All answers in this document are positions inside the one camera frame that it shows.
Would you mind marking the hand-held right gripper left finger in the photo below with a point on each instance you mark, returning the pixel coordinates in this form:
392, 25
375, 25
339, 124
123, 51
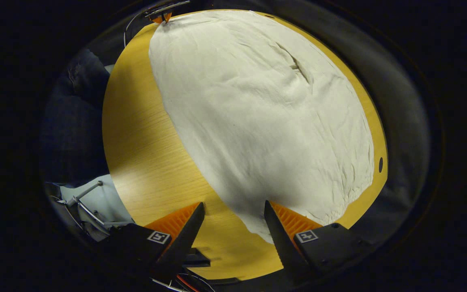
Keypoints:
185, 239

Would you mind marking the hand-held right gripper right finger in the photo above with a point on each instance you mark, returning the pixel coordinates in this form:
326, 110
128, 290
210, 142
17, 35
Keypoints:
280, 243

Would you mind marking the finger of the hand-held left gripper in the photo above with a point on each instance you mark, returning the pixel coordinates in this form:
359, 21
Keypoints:
162, 18

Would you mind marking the cream white jeans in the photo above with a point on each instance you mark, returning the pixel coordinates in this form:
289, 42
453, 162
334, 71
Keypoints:
258, 121

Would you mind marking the person's dark trousers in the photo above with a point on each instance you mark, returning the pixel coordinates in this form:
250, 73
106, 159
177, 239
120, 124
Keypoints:
75, 121

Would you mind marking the white metal frame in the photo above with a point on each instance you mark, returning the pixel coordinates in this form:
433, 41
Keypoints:
89, 190

